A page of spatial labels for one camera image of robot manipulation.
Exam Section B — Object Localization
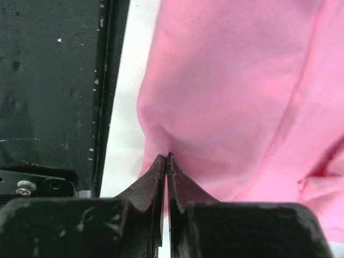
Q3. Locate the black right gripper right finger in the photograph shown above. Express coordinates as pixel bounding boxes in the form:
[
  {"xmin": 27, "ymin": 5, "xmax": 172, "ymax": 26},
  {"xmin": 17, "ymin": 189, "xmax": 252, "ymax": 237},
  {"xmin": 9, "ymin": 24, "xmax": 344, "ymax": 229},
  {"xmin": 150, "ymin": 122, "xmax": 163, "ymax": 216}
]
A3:
[{"xmin": 166, "ymin": 154, "xmax": 333, "ymax": 258}]

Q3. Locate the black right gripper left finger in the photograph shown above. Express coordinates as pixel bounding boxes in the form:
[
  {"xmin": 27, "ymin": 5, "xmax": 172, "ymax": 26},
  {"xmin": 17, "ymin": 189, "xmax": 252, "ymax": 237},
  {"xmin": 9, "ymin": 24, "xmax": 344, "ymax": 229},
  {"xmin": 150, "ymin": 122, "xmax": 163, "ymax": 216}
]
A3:
[{"xmin": 1, "ymin": 155, "xmax": 164, "ymax": 257}]

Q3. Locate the pink t-shirt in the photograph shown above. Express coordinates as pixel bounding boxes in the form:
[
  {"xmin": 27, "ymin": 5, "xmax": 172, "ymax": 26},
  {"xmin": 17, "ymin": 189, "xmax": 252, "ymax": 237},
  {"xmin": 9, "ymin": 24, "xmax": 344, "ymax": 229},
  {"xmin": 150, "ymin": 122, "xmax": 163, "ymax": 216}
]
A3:
[{"xmin": 137, "ymin": 1, "xmax": 343, "ymax": 243}]

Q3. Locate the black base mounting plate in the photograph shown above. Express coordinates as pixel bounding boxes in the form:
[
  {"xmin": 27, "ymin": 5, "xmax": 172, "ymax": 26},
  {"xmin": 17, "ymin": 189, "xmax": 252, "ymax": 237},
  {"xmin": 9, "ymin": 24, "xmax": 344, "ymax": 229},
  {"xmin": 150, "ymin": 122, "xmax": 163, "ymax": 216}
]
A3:
[{"xmin": 1, "ymin": 1, "xmax": 130, "ymax": 198}]

